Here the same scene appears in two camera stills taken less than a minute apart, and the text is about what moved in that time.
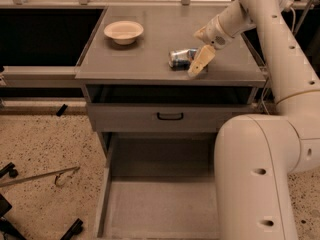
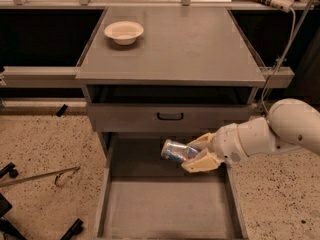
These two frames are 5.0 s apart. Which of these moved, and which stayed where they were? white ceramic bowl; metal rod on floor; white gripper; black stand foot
Moved: white gripper
Stayed: metal rod on floor; black stand foot; white ceramic bowl
